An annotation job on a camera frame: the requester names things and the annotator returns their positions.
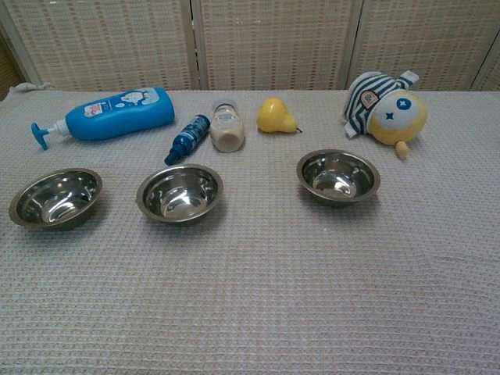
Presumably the stainless steel bowl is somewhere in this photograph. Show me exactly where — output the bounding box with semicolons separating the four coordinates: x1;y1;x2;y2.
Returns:
135;163;224;227
8;167;103;231
295;149;382;207

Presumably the cream sauce squeeze bottle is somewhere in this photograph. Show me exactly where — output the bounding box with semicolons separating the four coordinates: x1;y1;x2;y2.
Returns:
209;101;246;153

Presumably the yellow pear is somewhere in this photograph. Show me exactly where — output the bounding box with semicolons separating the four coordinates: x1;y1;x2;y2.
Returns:
256;97;305;134

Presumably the small blue spray bottle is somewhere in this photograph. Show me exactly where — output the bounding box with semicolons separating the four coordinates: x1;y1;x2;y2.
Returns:
163;113;212;166

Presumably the beige waffle weave tablecloth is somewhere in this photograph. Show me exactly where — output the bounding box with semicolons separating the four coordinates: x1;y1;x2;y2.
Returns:
0;82;500;375

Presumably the woven folding screen panel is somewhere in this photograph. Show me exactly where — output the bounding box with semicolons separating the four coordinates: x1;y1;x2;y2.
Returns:
193;0;363;91
0;23;30;101
470;38;500;93
0;0;201;93
351;0;500;91

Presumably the blue pump lotion bottle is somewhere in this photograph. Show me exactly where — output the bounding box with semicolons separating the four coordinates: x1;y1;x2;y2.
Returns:
30;86;176;151

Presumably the yellow plush toy striped hat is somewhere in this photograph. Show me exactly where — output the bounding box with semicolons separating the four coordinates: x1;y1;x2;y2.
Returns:
341;70;429;160

